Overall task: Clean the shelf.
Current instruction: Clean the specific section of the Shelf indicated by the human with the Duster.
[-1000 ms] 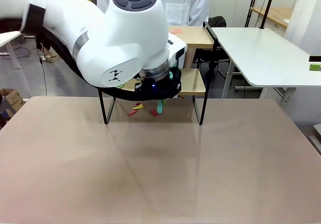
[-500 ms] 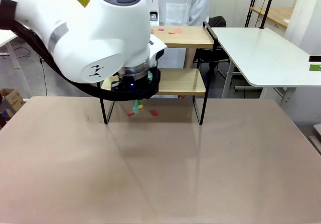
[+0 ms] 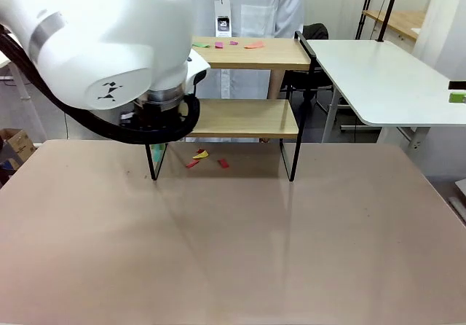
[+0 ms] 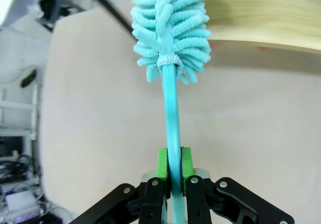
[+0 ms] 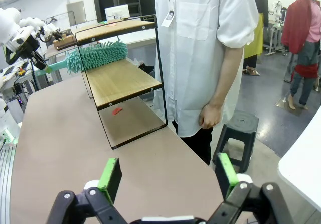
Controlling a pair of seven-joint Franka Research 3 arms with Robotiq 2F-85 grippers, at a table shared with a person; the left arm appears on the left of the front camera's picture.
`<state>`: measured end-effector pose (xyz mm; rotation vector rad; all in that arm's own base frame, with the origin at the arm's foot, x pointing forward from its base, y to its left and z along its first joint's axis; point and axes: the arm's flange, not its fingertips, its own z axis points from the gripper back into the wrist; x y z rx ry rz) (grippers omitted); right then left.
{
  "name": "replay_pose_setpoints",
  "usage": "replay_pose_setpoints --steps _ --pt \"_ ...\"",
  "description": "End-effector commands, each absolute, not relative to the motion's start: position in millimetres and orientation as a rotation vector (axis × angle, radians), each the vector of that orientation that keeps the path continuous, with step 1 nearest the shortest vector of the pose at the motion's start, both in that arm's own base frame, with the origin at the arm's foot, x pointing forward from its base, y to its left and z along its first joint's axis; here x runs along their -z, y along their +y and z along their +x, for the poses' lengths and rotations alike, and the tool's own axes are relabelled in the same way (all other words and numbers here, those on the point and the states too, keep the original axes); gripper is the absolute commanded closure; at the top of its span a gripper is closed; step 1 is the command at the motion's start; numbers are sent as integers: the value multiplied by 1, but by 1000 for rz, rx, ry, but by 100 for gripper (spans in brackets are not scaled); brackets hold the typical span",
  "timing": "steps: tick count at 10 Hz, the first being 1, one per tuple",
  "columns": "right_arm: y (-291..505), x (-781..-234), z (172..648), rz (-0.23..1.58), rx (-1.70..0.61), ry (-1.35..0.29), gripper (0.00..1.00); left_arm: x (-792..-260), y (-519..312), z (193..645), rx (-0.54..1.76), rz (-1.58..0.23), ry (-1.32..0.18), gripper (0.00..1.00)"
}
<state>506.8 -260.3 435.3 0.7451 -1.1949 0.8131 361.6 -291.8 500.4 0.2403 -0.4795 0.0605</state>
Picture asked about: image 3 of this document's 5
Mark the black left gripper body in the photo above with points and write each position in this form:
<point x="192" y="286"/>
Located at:
<point x="153" y="117"/>

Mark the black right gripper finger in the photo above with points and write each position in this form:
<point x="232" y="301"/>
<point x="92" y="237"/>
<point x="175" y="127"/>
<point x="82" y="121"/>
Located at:
<point x="458" y="97"/>
<point x="458" y="85"/>

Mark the teal cleaning cloth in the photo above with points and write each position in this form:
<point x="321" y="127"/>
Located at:
<point x="157" y="153"/>

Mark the yellow paper scrap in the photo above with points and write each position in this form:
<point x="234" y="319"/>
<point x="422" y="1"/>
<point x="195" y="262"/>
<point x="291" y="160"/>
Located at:
<point x="201" y="154"/>

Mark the orange paper scrap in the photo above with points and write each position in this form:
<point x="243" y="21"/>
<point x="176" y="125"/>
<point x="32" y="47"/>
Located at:
<point x="255" y="45"/>

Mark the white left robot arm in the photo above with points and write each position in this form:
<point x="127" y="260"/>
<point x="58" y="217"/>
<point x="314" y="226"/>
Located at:
<point x="91" y="41"/>

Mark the large white side table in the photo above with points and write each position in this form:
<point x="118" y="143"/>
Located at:
<point x="382" y="81"/>

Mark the wooden background table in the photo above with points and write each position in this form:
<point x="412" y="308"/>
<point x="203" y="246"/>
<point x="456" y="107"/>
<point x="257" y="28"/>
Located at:
<point x="400" y="20"/>

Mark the long green paper scrap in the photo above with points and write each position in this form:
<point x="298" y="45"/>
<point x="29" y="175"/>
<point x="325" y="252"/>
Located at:
<point x="201" y="45"/>

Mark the magenta paper scrap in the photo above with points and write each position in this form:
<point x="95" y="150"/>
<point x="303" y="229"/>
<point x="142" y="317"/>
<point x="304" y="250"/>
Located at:
<point x="218" y="44"/>

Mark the black pole stand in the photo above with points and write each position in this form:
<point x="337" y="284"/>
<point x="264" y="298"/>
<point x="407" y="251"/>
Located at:
<point x="387" y="11"/>

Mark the small purple paper scrap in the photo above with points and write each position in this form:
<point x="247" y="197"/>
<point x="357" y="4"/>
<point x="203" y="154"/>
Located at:
<point x="233" y="42"/>

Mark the black tripod stand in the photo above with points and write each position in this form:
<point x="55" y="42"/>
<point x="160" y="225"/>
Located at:
<point x="366" y="8"/>

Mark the white name badge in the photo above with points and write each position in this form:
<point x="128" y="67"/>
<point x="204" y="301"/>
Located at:
<point x="223" y="19"/>

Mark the cardboard box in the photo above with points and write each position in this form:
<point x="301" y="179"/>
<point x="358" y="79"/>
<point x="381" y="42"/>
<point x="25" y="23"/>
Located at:
<point x="20" y="144"/>

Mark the small white side table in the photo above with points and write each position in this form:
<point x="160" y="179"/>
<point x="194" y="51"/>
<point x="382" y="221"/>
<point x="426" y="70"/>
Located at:
<point x="16" y="81"/>

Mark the black office chair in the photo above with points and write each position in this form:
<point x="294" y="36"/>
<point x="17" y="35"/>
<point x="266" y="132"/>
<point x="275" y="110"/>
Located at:
<point x="316" y="31"/>

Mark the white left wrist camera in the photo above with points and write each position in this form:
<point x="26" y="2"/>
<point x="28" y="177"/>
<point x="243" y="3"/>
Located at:
<point x="199" y="71"/>

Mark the grey metal frame rail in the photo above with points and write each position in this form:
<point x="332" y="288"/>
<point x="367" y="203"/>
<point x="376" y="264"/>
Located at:
<point x="458" y="208"/>

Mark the two-tier wooden shelf black frame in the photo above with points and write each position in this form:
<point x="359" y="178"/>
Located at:
<point x="251" y="57"/>

